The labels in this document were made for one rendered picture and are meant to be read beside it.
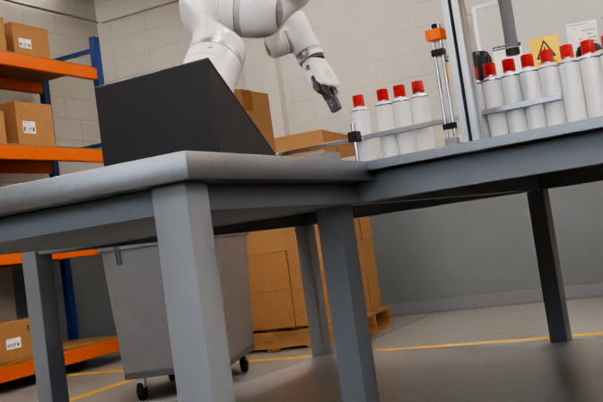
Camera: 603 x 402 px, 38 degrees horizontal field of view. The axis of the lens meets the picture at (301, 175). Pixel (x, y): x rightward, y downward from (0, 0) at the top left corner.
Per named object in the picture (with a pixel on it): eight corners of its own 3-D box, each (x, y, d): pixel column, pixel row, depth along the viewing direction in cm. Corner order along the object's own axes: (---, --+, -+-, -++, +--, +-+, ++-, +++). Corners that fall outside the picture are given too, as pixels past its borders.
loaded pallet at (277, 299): (392, 325, 640) (364, 135, 650) (360, 343, 562) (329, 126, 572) (242, 340, 680) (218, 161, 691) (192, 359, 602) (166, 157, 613)
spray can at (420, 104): (440, 151, 248) (429, 80, 250) (432, 151, 244) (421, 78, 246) (423, 154, 251) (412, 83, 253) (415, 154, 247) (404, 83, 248)
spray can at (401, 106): (421, 154, 251) (410, 83, 253) (413, 154, 247) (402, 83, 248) (405, 158, 254) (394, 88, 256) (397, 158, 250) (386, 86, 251)
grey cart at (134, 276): (162, 379, 522) (142, 218, 529) (266, 366, 515) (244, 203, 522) (111, 410, 434) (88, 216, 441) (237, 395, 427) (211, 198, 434)
